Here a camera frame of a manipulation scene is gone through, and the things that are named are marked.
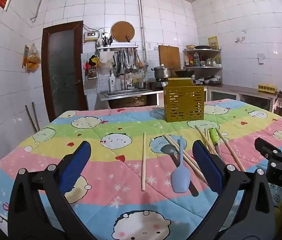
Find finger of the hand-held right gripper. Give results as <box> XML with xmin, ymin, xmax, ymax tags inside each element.
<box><xmin>254</xmin><ymin>137</ymin><xmax>282</xmax><ymax>164</ymax></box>

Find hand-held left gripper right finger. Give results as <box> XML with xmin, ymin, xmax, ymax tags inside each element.
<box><xmin>192</xmin><ymin>140</ymin><xmax>278</xmax><ymax>240</ymax></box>

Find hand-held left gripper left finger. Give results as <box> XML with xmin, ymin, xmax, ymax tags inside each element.
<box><xmin>7</xmin><ymin>141</ymin><xmax>93</xmax><ymax>240</ymax></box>

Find light blue plastic spoon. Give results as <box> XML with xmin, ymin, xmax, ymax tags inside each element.
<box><xmin>171</xmin><ymin>135</ymin><xmax>191</xmax><ymax>194</ymax></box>

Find green handled peeler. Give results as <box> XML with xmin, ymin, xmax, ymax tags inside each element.
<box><xmin>208</xmin><ymin>127</ymin><xmax>221</xmax><ymax>155</ymax></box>

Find dark grey spoon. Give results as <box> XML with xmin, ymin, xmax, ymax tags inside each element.
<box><xmin>160</xmin><ymin>144</ymin><xmax>199</xmax><ymax>197</ymax></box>

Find yellow perforated utensil holder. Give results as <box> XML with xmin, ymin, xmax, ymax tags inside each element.
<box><xmin>163</xmin><ymin>78</ymin><xmax>205</xmax><ymax>123</ymax></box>

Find yellow egg carton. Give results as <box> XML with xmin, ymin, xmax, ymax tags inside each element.
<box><xmin>258</xmin><ymin>84</ymin><xmax>278</xmax><ymax>92</ymax></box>

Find kitchen counter cabinet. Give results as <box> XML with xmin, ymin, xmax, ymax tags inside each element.
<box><xmin>204</xmin><ymin>84</ymin><xmax>279</xmax><ymax>113</ymax></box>

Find printed cartoon blanket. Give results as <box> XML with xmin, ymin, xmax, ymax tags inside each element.
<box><xmin>0</xmin><ymin>98</ymin><xmax>282</xmax><ymax>240</ymax></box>

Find thin wooden stick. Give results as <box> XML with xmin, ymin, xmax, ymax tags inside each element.
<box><xmin>32</xmin><ymin>102</ymin><xmax>41</xmax><ymax>132</ymax></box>
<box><xmin>25</xmin><ymin>104</ymin><xmax>38</xmax><ymax>133</ymax></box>

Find cluster of small bowls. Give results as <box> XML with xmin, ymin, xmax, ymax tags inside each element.
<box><xmin>198</xmin><ymin>76</ymin><xmax>223</xmax><ymax>85</ymax></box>

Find steel sink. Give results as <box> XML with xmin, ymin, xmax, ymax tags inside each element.
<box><xmin>100</xmin><ymin>89</ymin><xmax>164</xmax><ymax>102</ymax></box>

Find brown framed glass door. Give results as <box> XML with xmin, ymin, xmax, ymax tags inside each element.
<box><xmin>42</xmin><ymin>21</ymin><xmax>88</xmax><ymax>123</ymax></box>

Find black wok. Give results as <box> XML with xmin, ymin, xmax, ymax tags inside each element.
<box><xmin>175</xmin><ymin>70</ymin><xmax>196</xmax><ymax>78</ymax></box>

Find steel faucet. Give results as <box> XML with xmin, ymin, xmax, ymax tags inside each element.
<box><xmin>123</xmin><ymin>76</ymin><xmax>133</xmax><ymax>90</ymax></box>

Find gas stove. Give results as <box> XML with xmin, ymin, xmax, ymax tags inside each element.
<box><xmin>147</xmin><ymin>78</ymin><xmax>168</xmax><ymax>88</ymax></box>

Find steel corner shelf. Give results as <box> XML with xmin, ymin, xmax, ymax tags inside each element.
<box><xmin>183</xmin><ymin>48</ymin><xmax>223</xmax><ymax>79</ymax></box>

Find steel cooking pot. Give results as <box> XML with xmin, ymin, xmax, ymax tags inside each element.
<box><xmin>152</xmin><ymin>65</ymin><xmax>173</xmax><ymax>79</ymax></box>

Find yellow red rubber gloves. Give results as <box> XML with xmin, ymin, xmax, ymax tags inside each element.
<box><xmin>83</xmin><ymin>56</ymin><xmax>99</xmax><ymax>69</ymax></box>

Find white cloth bag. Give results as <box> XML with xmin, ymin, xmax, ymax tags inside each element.
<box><xmin>98</xmin><ymin>51</ymin><xmax>114</xmax><ymax>64</ymax></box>

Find orange plastic bag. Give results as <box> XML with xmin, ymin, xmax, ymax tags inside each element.
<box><xmin>25</xmin><ymin>44</ymin><xmax>41</xmax><ymax>73</ymax></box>

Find row of hanging steel ladles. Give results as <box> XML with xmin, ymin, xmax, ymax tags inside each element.
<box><xmin>113</xmin><ymin>49</ymin><xmax>141</xmax><ymax>77</ymax></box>

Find rectangular wooden cutting board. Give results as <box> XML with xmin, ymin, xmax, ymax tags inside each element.
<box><xmin>158</xmin><ymin>45</ymin><xmax>181</xmax><ymax>70</ymax></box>

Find white dish rack shelf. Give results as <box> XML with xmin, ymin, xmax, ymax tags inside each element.
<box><xmin>96</xmin><ymin>42</ymin><xmax>139</xmax><ymax>53</ymax></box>

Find round wooden board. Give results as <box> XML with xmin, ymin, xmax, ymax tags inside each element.
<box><xmin>110</xmin><ymin>21</ymin><xmax>136</xmax><ymax>42</ymax></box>

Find wire wall basket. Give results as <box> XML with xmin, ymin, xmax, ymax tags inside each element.
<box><xmin>86</xmin><ymin>67</ymin><xmax>98</xmax><ymax>80</ymax></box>

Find small wall decal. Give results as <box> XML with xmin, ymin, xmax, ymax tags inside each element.
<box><xmin>235</xmin><ymin>30</ymin><xmax>247</xmax><ymax>43</ymax></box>

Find yellow wall sticker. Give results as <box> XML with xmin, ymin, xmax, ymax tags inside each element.
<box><xmin>208</xmin><ymin>36</ymin><xmax>218</xmax><ymax>50</ymax></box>

